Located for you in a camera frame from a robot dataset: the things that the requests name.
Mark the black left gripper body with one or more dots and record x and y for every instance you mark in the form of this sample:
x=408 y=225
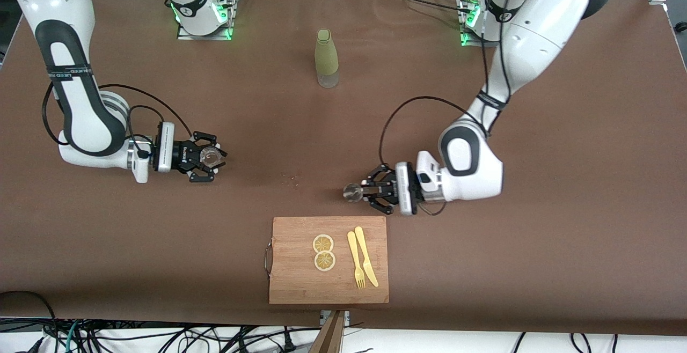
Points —
x=387 y=187

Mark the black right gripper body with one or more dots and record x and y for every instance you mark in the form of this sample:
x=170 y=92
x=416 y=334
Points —
x=182 y=155

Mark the clear glass shaker cup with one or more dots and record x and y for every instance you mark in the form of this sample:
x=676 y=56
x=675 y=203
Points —
x=211 y=157

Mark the steel jigger measuring cup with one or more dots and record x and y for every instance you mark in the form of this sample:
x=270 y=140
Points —
x=352 y=192

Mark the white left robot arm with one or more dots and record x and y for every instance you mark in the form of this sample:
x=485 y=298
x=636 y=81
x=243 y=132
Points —
x=542 y=20

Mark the yellow plastic knife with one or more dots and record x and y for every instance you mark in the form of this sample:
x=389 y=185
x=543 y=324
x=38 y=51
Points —
x=364 y=251

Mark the yellow plastic fork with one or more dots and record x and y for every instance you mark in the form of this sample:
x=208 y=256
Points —
x=354 y=256

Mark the lemon slice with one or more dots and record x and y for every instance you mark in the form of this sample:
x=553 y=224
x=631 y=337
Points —
x=324 y=262
x=323 y=242

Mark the tiny spilled grains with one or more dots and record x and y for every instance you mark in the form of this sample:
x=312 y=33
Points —
x=293 y=177

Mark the wooden cutting board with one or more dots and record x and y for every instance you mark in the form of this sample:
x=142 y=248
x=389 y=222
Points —
x=300 y=283

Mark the green sleeved glass bottle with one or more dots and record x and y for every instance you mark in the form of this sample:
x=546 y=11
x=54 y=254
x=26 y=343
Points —
x=326 y=58

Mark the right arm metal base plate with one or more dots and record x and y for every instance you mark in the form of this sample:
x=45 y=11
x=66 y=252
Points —
x=185 y=36

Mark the metal mount bracket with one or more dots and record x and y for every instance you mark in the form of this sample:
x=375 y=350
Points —
x=347 y=316

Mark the upright camera mount post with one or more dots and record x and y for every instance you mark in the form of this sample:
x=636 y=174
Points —
x=330 y=337

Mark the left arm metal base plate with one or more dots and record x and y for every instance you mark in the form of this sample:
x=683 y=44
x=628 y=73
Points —
x=472 y=39

